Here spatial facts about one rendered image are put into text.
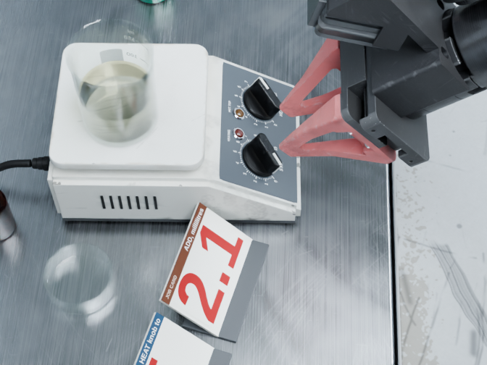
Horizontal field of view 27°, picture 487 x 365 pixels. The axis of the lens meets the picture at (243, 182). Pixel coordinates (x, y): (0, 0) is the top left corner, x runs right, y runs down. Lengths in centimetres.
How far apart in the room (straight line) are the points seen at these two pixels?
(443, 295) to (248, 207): 17
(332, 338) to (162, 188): 18
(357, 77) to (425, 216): 22
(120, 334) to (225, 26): 32
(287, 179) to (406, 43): 21
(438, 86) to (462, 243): 23
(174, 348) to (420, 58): 29
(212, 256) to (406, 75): 25
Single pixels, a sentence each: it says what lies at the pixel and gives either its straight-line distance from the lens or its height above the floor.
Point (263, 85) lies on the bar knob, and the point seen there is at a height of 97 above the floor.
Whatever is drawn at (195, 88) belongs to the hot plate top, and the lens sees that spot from 81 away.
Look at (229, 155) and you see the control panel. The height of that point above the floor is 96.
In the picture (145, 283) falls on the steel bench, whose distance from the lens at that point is 82.
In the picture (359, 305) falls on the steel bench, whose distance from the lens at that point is 82.
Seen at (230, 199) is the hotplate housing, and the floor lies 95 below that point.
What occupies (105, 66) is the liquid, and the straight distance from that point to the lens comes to 79.
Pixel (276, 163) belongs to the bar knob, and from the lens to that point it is 81.
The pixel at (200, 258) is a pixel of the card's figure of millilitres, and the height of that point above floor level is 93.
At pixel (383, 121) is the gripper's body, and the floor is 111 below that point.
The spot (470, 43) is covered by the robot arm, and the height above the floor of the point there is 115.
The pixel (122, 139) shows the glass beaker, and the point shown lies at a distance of 78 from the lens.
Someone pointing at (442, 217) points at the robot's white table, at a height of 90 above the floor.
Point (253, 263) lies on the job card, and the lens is 82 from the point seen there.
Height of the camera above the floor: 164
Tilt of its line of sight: 58 degrees down
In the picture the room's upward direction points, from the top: straight up
